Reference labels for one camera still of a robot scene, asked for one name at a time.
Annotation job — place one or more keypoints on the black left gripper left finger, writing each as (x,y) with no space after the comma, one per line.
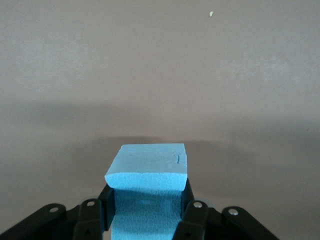
(87,220)

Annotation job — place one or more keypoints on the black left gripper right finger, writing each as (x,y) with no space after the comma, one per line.
(200,222)

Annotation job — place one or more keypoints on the light blue foam block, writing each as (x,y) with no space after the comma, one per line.
(147,180)

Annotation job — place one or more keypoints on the small pale crumb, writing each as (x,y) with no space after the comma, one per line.
(211,13)

